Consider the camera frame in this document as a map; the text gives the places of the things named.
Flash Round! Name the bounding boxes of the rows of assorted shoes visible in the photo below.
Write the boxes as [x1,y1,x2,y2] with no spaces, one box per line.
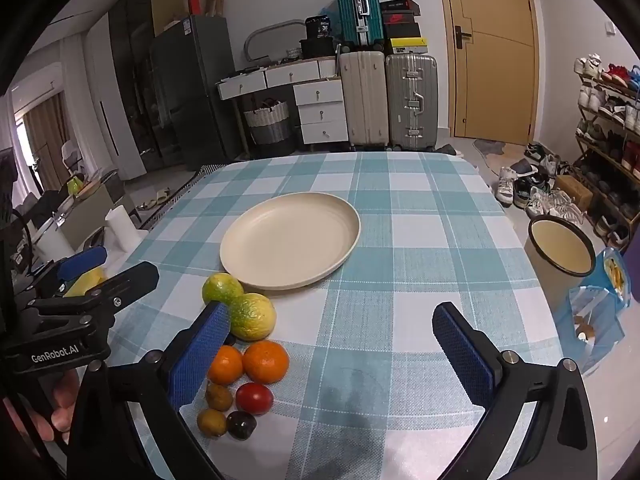
[574,52,640,251]

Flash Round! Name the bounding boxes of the teal suitcase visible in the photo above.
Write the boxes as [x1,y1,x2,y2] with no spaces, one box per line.
[334,0,385,51]

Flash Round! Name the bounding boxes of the wooden shoe rack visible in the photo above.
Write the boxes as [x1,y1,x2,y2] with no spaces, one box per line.
[572,55,640,256]

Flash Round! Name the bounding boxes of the cream enamel pot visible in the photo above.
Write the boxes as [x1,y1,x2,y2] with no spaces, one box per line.
[524,215,597,311]

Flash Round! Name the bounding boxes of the black labelled canister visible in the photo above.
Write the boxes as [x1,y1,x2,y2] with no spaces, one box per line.
[305,16,333,41]

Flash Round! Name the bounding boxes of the white drawer desk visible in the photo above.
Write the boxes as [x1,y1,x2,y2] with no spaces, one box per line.
[216,57,348,153]

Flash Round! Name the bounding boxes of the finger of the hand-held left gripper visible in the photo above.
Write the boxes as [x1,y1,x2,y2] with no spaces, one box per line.
[30,246,108,301]
[27,261,161,331]

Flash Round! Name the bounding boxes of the oval mirror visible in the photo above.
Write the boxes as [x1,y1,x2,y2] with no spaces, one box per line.
[243,19,313,61]

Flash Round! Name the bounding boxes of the red round fruit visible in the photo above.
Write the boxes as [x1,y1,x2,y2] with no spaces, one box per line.
[235,382,274,416]

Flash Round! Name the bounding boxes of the plain black shoe box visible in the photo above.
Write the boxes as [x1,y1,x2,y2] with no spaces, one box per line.
[380,0,421,15]

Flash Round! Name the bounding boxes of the beige round plate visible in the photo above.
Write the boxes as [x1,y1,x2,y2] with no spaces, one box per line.
[220,192,362,291]

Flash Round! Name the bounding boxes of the wooden door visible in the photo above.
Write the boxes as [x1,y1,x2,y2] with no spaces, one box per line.
[435,0,541,146]

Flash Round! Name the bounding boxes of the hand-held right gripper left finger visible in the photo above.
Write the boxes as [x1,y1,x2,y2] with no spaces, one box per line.
[67,300,233,480]

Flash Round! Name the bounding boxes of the green yellow citrus fruit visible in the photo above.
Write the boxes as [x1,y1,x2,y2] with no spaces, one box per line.
[201,273,245,307]
[229,292,277,342]

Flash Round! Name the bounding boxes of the small brown fruit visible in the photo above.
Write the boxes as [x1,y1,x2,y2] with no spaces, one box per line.
[196,408,229,437]
[205,381,235,411]

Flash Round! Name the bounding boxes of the small brown carton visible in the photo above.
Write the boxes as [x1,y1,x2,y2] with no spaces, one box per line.
[555,175,593,211]

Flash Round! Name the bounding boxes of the person's left hand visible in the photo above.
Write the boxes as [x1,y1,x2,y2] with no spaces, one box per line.
[2,370,83,443]

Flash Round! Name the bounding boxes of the dark grey refrigerator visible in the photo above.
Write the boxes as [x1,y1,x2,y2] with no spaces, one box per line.
[150,15,243,171]

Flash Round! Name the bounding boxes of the large black shoe box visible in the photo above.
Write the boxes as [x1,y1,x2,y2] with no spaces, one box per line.
[382,22,423,39]

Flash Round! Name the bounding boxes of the orange tangerine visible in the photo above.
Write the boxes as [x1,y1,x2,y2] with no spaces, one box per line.
[242,340,291,385]
[207,345,244,386]

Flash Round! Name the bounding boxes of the teal checkered tablecloth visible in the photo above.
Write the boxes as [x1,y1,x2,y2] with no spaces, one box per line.
[107,151,556,480]

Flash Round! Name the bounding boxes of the blue plastic bag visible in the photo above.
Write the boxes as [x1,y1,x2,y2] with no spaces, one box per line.
[552,285,626,376]

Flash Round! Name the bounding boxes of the beige suitcase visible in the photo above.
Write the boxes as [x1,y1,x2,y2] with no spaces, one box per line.
[339,50,390,150]

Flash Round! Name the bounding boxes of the brown curtain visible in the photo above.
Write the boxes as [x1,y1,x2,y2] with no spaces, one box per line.
[22,92,71,186]

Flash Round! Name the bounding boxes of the silver suitcase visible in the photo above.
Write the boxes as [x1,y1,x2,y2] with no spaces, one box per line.
[385,53,439,151]

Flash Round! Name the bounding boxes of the dark purple plum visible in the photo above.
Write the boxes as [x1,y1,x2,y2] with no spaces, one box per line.
[226,411,258,441]

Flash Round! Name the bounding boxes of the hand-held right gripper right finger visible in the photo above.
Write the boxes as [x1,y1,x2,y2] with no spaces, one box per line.
[431,301,601,480]

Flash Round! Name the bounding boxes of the beige slippers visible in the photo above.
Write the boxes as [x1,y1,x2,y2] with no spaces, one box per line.
[137,187,171,211]

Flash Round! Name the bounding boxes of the dark glass cabinet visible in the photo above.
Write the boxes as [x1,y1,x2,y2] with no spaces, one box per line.
[107,0,183,171]

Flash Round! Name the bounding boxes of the blue snack bag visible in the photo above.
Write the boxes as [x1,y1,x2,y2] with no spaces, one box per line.
[595,247,627,306]

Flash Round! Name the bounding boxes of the woven laundry basket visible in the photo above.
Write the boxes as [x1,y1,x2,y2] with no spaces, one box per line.
[243,100,293,156]

